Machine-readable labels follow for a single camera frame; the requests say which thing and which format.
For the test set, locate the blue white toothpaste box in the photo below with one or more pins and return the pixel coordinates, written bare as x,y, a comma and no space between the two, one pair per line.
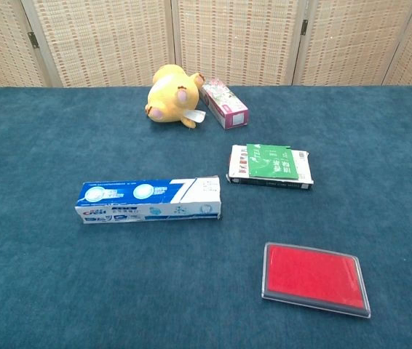
147,203

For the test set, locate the green and white package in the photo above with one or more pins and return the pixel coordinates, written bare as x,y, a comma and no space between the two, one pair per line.
237,171

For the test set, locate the floral pink long box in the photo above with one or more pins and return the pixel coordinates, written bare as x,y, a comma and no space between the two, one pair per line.
224,107

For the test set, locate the yellow plush toy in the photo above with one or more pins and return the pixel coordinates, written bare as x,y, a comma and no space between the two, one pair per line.
169,98

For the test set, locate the red ink pad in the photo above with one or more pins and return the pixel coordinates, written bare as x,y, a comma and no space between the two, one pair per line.
315,278

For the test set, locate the blue tablecloth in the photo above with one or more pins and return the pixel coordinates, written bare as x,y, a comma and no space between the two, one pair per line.
82,283

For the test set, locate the dark metal screen hinge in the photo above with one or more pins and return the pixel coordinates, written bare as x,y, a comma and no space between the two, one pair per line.
304,27
33,40

